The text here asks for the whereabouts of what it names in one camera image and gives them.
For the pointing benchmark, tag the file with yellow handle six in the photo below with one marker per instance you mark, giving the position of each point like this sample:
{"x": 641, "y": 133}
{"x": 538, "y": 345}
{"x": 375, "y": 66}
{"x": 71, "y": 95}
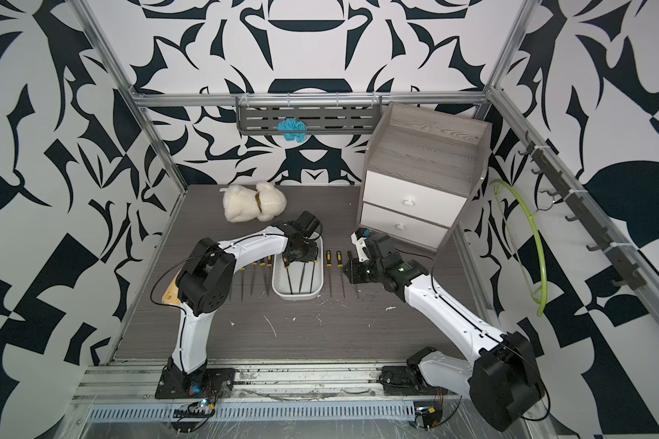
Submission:
{"x": 340, "y": 268}

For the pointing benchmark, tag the white plastic storage box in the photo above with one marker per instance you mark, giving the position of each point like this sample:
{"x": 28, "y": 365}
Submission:
{"x": 279, "y": 278}

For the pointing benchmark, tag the file with yellow handle nine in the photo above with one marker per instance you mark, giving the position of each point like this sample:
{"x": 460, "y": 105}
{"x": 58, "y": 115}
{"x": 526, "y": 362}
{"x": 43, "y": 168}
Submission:
{"x": 242, "y": 284}

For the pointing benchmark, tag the file with yellow handle three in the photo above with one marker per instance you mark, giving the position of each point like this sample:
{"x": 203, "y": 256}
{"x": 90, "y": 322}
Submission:
{"x": 301, "y": 279}

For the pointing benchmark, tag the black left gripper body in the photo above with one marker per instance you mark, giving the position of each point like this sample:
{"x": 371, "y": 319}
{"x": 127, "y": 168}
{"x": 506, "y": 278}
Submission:
{"x": 308, "y": 253}

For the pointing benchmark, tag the file with yellow handle one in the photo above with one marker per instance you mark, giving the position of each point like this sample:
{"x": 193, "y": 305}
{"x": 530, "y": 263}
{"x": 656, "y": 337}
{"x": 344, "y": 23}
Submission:
{"x": 289, "y": 280}

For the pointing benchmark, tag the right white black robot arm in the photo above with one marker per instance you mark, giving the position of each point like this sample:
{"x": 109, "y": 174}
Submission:
{"x": 498, "y": 371}

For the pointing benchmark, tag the white plush toy animal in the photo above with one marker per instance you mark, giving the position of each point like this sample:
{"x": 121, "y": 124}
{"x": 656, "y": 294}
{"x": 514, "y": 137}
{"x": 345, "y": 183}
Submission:
{"x": 264, "y": 203}

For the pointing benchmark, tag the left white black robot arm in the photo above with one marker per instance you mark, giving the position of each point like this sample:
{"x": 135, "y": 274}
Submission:
{"x": 202, "y": 286}

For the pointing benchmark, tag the file with yellow handle four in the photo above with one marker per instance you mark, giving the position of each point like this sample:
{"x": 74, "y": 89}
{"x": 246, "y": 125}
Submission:
{"x": 312, "y": 277}

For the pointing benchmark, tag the yellow sponge pad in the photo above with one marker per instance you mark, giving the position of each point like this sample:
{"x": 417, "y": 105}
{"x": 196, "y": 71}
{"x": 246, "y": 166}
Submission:
{"x": 171, "y": 295}

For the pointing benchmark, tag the green hoop tube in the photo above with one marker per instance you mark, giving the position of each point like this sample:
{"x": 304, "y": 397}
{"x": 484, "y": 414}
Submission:
{"x": 530, "y": 254}

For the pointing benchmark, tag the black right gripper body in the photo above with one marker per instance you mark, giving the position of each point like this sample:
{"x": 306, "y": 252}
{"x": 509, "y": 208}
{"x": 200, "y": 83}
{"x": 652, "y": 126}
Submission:
{"x": 365, "y": 272}

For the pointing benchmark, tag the grey wall shelf rack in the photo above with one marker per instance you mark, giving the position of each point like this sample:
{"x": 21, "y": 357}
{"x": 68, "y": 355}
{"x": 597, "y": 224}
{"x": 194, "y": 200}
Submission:
{"x": 328, "y": 118}

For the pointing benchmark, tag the grey white drawer cabinet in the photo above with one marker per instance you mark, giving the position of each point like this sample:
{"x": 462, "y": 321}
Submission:
{"x": 421, "y": 168}

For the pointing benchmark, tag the file with yellow handle seven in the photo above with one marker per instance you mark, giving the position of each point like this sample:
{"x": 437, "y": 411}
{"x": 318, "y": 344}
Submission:
{"x": 328, "y": 260}

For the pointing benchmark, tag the teal crumpled cloth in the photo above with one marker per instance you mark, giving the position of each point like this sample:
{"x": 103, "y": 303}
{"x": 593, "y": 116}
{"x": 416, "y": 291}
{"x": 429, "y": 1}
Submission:
{"x": 293, "y": 130}

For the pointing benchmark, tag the grey wall hook rail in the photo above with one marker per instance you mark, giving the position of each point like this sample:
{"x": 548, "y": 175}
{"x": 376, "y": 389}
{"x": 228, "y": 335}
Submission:
{"x": 585, "y": 211}

